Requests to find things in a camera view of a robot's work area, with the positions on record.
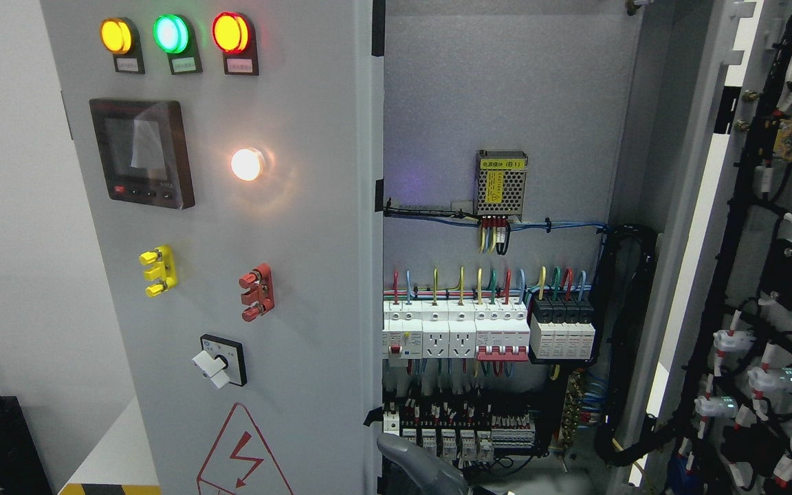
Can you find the grey cabinet door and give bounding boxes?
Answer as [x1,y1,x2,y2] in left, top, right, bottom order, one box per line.
[41,1,383,494]
[647,1,792,494]

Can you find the white socket breaker row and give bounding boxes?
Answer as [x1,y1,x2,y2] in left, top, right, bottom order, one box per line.
[380,300,530,366]

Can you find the metal mesh power supply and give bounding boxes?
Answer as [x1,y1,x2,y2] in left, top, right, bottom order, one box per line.
[474,149,528,217]

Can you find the white glowing indicator light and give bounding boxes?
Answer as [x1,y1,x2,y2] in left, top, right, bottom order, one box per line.
[230,148,266,182]

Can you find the grey electrical cabinet body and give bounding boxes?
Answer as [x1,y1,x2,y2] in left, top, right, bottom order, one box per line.
[376,1,741,494]

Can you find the black white surge protector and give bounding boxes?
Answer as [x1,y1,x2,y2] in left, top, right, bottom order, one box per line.
[529,298,597,364]

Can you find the black relay terminal row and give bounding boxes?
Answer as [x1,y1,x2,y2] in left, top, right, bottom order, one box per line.
[366,389,547,469]

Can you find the red electric hazard warning sticker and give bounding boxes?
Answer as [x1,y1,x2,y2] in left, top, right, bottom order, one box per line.
[196,402,293,494]

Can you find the red indicator light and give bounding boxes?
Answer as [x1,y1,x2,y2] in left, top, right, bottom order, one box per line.
[212,12,260,76]

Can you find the black digital power meter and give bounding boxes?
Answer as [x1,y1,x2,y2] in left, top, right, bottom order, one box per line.
[90,98,195,210]

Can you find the green indicator light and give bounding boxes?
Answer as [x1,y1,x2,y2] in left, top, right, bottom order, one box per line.
[152,13,202,75]

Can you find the yellow indicator light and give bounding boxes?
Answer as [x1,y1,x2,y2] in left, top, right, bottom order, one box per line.
[100,18,145,74]

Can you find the red terminal post block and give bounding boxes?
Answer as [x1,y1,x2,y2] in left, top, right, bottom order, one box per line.
[239,263,276,322]

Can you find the white rotary selector switch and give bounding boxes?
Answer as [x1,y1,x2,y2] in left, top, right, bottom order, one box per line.
[192,334,248,389]

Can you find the black right cable harness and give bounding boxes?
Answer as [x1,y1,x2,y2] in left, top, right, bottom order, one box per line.
[593,225,659,468]

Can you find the yellow terminal post block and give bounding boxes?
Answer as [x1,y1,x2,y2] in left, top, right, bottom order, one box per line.
[139,245,178,298]

